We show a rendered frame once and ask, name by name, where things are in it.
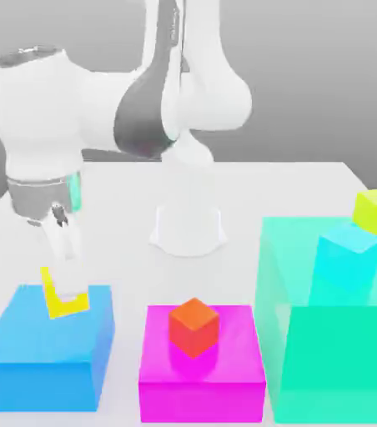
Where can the large teal box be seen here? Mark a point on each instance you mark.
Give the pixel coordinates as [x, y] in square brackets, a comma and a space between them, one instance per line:
[335, 360]

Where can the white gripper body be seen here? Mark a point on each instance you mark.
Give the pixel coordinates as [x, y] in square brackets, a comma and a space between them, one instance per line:
[62, 253]

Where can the large magenta box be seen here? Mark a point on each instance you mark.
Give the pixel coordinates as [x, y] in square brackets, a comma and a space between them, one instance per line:
[205, 383]

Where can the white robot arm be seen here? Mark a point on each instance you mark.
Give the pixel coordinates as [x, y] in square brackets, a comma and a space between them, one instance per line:
[48, 110]

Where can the small cyan cube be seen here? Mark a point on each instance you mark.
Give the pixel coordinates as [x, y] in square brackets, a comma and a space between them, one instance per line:
[345, 263]

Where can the large blue box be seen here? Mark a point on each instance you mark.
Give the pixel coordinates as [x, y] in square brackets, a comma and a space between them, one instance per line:
[41, 350]

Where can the small yellow cube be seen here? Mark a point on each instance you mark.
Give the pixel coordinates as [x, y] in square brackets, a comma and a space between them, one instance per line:
[62, 307]

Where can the small orange-red cube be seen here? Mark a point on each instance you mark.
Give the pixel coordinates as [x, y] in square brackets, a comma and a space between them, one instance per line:
[193, 328]

